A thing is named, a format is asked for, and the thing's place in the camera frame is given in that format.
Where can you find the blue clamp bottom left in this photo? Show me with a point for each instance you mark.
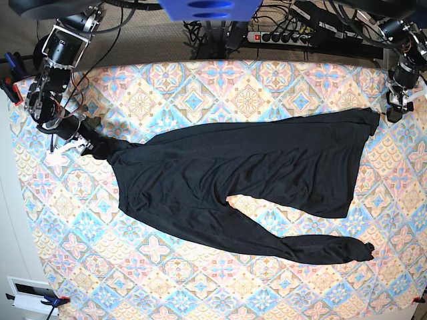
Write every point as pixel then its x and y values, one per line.
pixel 50 301

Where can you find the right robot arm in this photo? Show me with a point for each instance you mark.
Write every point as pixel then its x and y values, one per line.
pixel 56 57

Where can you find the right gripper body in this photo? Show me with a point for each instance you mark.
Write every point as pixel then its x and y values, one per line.
pixel 69 130

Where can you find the patterned tablecloth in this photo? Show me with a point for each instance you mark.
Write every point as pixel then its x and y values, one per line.
pixel 113 267

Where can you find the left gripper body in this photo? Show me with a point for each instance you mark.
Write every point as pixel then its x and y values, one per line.
pixel 400 81

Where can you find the aluminium frame post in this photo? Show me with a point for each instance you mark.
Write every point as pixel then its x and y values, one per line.
pixel 390 59

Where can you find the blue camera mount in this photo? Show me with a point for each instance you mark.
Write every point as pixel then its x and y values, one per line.
pixel 210 10

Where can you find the black t-shirt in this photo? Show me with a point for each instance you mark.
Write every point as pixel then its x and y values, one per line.
pixel 179 182

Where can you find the white floor outlet box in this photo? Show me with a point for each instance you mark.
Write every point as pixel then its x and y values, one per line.
pixel 21 286

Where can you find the orange clamp bottom right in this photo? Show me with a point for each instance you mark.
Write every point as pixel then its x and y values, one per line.
pixel 420 300

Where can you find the blue clamp top left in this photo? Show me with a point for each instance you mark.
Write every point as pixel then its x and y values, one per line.
pixel 16 60

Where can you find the blue clamp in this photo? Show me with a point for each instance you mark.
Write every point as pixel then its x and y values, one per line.
pixel 16 60
pixel 50 301

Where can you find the white power strip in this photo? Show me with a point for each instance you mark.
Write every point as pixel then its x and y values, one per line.
pixel 277 38

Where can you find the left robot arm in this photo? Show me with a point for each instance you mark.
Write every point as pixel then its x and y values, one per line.
pixel 402 27

